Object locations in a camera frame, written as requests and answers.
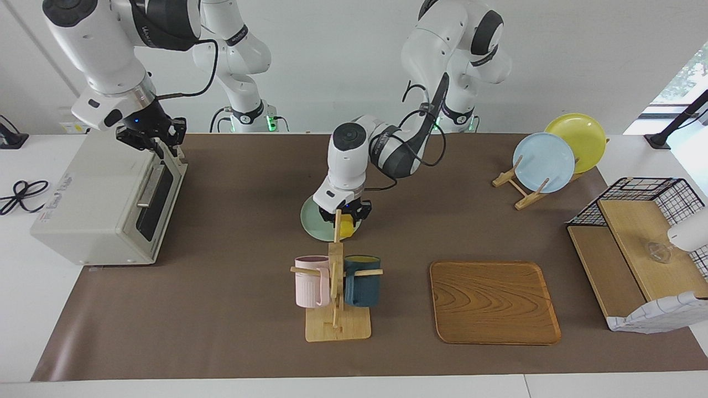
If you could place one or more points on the clear glass cup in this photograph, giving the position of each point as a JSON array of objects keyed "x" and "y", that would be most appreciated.
[{"x": 659, "y": 253}]

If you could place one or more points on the rectangular wooden tray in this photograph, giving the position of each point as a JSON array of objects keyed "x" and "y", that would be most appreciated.
[{"x": 492, "y": 304}]

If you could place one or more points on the black clamp base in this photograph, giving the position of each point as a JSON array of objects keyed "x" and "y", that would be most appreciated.
[{"x": 11, "y": 141}]

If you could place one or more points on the beige toaster oven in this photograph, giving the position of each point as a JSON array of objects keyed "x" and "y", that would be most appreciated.
[{"x": 94, "y": 199}]

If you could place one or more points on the wooden plate rack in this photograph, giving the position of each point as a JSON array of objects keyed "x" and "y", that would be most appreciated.
[{"x": 528, "y": 200}]

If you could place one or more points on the light blue plate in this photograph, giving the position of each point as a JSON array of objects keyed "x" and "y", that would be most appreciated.
[{"x": 545, "y": 163}]

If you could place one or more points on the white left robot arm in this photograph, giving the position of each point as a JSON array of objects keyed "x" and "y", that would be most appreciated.
[{"x": 348, "y": 155}]

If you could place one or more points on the wooden mug tree stand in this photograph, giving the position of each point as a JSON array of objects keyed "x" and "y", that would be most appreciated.
[{"x": 337, "y": 326}]

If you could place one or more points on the white rounded object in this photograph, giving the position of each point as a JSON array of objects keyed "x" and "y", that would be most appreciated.
[{"x": 688, "y": 235}]

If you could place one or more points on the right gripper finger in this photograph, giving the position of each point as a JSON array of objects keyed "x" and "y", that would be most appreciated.
[
  {"x": 135, "y": 138},
  {"x": 176, "y": 135}
]

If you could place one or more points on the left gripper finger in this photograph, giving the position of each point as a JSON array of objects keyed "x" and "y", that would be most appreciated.
[
  {"x": 328, "y": 215},
  {"x": 362, "y": 211}
]

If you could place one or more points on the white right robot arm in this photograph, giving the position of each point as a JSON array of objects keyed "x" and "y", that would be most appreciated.
[{"x": 94, "y": 44}]

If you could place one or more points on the brown paper table mat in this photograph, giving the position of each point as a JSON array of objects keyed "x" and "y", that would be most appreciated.
[{"x": 232, "y": 287}]

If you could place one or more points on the yellow plate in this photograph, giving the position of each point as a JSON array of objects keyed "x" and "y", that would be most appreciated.
[{"x": 583, "y": 135}]

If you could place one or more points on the dark blue mug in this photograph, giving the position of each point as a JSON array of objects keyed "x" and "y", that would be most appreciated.
[{"x": 362, "y": 287}]

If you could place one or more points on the white checked cloth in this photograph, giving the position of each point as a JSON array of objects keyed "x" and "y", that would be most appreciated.
[{"x": 658, "y": 315}]

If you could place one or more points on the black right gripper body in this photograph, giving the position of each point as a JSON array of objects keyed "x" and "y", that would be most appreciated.
[{"x": 145, "y": 119}]

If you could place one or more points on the black camera stand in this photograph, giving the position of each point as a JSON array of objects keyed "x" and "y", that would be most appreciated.
[{"x": 658, "y": 138}]

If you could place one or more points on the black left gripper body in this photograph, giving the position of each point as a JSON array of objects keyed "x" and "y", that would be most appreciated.
[{"x": 348, "y": 205}]

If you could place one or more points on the pink mug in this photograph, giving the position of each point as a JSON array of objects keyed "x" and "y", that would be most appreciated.
[{"x": 310, "y": 284}]

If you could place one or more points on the pale green plate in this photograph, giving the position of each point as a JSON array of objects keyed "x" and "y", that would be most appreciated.
[{"x": 315, "y": 221}]

